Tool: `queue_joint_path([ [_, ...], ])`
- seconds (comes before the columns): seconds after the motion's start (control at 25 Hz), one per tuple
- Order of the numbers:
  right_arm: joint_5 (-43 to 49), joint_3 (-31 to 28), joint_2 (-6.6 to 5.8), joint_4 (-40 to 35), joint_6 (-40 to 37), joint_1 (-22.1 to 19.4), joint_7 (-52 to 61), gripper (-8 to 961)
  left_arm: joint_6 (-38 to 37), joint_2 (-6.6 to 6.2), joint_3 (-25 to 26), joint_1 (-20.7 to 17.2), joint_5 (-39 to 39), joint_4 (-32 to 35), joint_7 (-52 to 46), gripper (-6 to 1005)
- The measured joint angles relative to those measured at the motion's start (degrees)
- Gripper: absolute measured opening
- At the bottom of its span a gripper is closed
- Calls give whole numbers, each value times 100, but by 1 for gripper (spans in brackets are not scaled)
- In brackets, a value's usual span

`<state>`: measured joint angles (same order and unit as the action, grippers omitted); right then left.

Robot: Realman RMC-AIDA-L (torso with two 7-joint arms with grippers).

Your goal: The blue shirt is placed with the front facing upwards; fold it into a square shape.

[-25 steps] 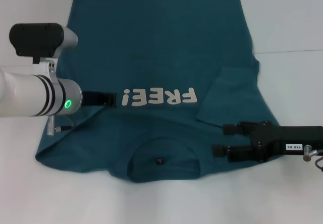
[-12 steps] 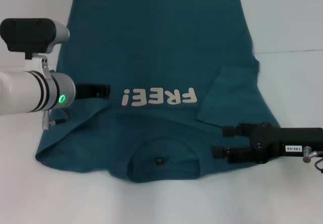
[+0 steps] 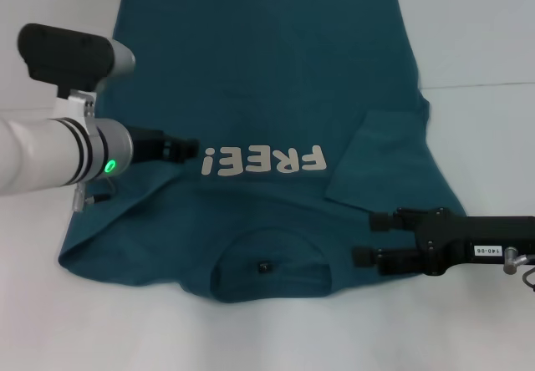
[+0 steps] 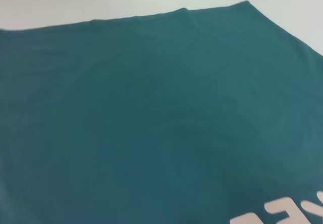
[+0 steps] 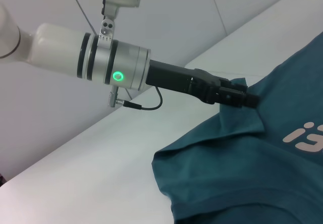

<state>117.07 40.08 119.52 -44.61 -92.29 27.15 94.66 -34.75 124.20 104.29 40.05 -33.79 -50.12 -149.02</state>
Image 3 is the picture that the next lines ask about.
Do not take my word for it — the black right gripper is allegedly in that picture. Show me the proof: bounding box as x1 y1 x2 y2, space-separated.
352 207 535 277

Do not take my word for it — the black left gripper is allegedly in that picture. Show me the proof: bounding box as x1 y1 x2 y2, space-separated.
127 125 201 165

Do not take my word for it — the teal shirt with FREE print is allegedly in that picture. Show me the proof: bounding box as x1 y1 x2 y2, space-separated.
57 0 467 304

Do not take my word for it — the left arm cable connector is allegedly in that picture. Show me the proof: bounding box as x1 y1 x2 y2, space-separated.
72 176 118 213

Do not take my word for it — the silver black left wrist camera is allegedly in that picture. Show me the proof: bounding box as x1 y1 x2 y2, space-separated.
17 23 137 126

